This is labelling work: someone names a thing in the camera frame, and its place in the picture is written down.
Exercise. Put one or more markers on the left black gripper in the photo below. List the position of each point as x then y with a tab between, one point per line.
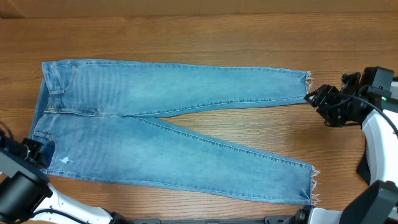
37	157

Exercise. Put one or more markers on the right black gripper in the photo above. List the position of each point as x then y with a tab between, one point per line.
324	94

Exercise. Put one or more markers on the light blue denim jeans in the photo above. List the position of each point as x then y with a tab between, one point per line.
105	121

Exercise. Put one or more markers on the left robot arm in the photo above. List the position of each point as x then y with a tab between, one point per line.
26	192

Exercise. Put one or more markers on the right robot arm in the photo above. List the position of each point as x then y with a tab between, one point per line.
378	203

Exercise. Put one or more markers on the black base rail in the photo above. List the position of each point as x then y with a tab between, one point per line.
275	219

